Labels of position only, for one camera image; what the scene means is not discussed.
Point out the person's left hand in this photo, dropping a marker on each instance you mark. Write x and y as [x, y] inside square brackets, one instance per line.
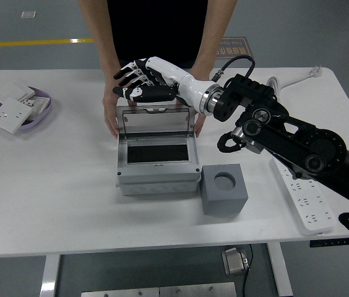
[201, 123]

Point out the grey cube with round hole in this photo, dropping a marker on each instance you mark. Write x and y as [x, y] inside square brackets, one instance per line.
[224, 202]

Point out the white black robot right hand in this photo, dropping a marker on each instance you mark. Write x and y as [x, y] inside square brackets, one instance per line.
[193, 86]

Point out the brown floor sign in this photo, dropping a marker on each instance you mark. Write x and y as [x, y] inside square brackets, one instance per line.
[239, 46]

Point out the purple oval tray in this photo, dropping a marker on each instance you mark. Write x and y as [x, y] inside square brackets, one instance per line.
[47, 109]

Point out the white wall switch plate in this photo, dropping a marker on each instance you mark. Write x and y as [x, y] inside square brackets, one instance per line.
[12, 90]

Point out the grey metal foot pedal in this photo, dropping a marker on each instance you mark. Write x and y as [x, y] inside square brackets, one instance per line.
[234, 261]

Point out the white socket module with holes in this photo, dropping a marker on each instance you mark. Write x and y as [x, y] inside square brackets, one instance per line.
[38, 103]

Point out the white table leg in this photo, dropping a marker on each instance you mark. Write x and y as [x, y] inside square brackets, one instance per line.
[281, 272]
[50, 275]

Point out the grey junction box clear lid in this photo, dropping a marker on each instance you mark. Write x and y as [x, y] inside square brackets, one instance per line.
[159, 176]

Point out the metal base plate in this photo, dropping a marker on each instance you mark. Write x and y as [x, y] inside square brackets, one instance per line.
[177, 290]

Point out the white wall socket plate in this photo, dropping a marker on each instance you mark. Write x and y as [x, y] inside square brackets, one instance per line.
[9, 116]

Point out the person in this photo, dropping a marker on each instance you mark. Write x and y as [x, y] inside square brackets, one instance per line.
[156, 28]

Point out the white power strip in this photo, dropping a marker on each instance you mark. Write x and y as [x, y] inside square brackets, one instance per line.
[313, 216]

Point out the person's right hand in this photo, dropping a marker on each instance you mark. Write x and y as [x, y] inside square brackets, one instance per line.
[109, 105]

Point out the person's right forearm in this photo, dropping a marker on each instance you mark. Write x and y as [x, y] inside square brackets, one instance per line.
[100, 40]

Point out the yellow floor tape line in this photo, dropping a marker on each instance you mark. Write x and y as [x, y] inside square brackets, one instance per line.
[23, 43]

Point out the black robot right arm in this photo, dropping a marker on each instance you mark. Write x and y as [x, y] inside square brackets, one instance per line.
[286, 139]

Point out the person's left forearm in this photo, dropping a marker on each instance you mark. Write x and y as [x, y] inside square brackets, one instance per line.
[218, 37]

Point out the black table control panel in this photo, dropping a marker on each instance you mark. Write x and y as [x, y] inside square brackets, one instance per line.
[329, 242]

